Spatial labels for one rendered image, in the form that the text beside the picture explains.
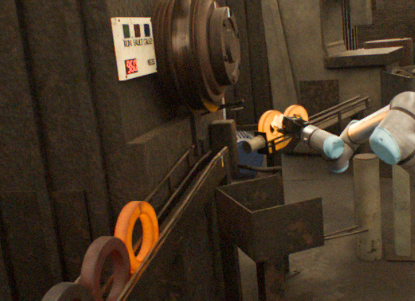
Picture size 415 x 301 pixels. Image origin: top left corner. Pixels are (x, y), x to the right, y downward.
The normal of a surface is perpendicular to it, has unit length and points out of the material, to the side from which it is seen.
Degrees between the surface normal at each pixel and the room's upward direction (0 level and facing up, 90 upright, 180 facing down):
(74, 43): 90
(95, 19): 90
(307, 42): 90
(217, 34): 70
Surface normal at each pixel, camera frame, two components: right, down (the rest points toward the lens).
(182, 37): -0.29, 0.01
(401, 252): -0.27, 0.22
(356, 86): -0.50, 0.23
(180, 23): -0.29, -0.22
